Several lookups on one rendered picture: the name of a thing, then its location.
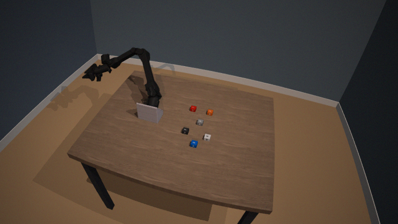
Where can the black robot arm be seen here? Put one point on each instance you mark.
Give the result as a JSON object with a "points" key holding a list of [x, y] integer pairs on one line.
{"points": [[151, 86]]}

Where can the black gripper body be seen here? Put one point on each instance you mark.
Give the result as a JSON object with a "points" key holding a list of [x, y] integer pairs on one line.
{"points": [[96, 70]]}

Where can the blue block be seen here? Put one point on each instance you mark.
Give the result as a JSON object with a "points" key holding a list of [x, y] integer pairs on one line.
{"points": [[193, 144]]}

